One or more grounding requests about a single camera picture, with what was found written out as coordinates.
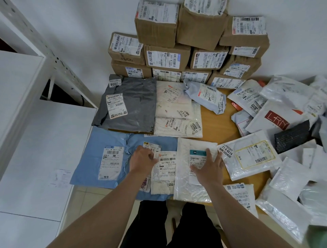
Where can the person's right hand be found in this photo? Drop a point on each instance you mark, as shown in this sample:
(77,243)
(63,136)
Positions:
(210,173)

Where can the person's left hand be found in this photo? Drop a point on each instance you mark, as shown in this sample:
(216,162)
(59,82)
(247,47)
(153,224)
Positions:
(143,161)

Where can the white mailer teal label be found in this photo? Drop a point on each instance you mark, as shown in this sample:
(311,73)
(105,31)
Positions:
(184,184)

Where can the white pouch wide barcode label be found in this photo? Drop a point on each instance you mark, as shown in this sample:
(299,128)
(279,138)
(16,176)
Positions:
(241,196)

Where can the white pouch yellow framed label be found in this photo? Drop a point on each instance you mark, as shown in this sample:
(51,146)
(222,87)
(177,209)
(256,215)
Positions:
(250,155)

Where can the grey poly mailer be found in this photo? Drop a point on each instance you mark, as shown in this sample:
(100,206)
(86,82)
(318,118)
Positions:
(140,107)

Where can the smooth light blue mailer package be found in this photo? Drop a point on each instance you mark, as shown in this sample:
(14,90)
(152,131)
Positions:
(89,153)

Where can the cream mailer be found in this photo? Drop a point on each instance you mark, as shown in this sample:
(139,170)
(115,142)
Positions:
(173,102)

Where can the light blue-grey soft parcel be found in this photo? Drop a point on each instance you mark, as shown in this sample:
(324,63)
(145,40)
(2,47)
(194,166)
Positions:
(207,97)

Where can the black bubble mailer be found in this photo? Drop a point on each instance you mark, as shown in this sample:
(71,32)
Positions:
(291,136)

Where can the tall brown box double label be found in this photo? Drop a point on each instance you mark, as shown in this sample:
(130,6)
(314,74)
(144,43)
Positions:
(166,75)

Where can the INS BAHA cardboard box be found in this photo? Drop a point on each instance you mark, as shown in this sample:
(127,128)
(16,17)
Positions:
(118,69)

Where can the pile of white mailers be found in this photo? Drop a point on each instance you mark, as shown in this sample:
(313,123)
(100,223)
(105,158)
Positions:
(288,94)

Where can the brown box large label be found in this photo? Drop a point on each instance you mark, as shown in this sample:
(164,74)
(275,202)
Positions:
(125,48)

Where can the stack of cardboard boxes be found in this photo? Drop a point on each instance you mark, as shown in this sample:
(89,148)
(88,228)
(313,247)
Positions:
(199,28)

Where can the brown box white barcode label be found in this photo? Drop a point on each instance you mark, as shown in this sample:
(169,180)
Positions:
(245,28)

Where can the person's right forearm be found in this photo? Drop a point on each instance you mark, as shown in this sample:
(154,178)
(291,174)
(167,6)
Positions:
(245,219)

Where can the person's left forearm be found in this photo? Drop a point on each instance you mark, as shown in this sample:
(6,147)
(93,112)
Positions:
(102,212)

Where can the person's black trousers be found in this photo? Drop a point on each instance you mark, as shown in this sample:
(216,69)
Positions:
(153,224)

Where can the wooden table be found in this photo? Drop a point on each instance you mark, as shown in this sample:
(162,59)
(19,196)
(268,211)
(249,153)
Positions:
(217,122)

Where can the white printed label sticker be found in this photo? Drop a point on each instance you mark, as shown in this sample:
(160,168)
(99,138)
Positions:
(60,177)

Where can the white metal shelf rack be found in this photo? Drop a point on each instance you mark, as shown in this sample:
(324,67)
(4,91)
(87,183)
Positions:
(25,127)

